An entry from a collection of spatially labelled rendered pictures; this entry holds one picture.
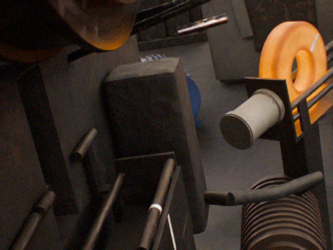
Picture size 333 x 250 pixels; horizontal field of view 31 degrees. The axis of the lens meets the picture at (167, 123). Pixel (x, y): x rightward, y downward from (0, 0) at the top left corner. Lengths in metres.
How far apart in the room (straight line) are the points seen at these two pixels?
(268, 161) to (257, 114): 1.52
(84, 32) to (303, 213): 0.58
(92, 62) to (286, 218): 0.37
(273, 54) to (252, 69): 2.43
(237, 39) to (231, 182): 1.25
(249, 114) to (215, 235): 1.11
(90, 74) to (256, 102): 0.27
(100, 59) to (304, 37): 0.35
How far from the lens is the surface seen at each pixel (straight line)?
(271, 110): 0.91
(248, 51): 3.34
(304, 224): 0.91
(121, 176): 0.71
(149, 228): 0.57
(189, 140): 0.79
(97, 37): 0.47
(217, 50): 3.39
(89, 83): 0.75
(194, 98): 2.69
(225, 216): 2.05
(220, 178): 2.32
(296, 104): 0.95
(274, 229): 0.89
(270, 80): 0.93
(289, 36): 0.96
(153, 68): 0.77
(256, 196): 0.87
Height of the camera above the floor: 0.98
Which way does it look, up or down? 19 degrees down
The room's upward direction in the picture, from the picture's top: 11 degrees counter-clockwise
